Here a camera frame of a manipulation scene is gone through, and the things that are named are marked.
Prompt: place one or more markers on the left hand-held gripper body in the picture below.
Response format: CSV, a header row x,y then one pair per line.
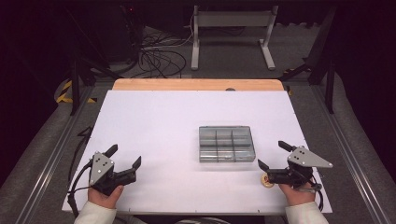
x,y
101,174

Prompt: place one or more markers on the small round yellow disc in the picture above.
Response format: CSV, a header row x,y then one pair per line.
x,y
265,184

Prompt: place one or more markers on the person's left hand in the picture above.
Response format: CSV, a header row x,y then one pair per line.
x,y
102,199

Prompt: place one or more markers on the white metal stand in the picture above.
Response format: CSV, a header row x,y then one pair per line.
x,y
233,18

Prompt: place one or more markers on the black metal stand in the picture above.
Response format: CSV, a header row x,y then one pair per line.
x,y
74,87
329,87

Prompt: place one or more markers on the yellow black hazard tape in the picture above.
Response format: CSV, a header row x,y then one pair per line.
x,y
63,98

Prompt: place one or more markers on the aluminium floor rail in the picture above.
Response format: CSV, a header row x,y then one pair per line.
x,y
53,161
345,146

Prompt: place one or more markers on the dark box with red light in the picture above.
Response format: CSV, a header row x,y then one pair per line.
x,y
124,31

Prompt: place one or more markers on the clear grey compartment box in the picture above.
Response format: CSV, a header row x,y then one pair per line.
x,y
226,144

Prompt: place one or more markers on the person's right hand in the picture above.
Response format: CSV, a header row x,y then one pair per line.
x,y
295,196

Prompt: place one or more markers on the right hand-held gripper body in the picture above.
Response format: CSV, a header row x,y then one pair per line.
x,y
303,160

